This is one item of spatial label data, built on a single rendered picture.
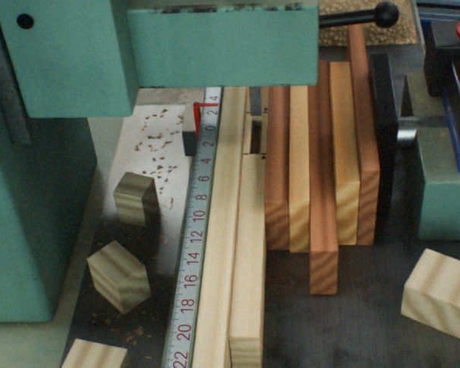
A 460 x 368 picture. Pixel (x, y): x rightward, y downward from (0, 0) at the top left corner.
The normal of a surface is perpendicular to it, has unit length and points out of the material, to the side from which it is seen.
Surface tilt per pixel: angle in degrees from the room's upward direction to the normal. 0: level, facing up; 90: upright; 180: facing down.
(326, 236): 0
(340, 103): 0
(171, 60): 90
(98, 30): 90
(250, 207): 0
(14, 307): 90
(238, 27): 90
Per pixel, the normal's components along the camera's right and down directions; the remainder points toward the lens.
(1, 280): -0.06, 0.69
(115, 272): -0.07, -0.73
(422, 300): -0.53, 0.60
